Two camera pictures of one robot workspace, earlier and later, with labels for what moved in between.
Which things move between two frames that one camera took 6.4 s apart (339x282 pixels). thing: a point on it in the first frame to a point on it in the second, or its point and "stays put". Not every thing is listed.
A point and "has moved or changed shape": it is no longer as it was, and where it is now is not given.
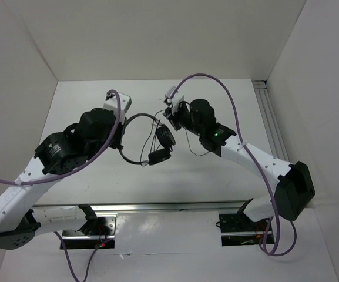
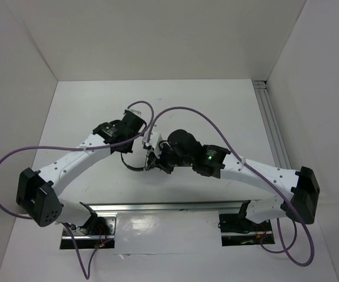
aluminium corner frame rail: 276,141 stays put
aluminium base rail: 214,207 stays put
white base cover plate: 168,232 stays put
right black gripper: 171,118 to 163,146
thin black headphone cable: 155,134 has moved or changed shape
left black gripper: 117,143 to 127,150
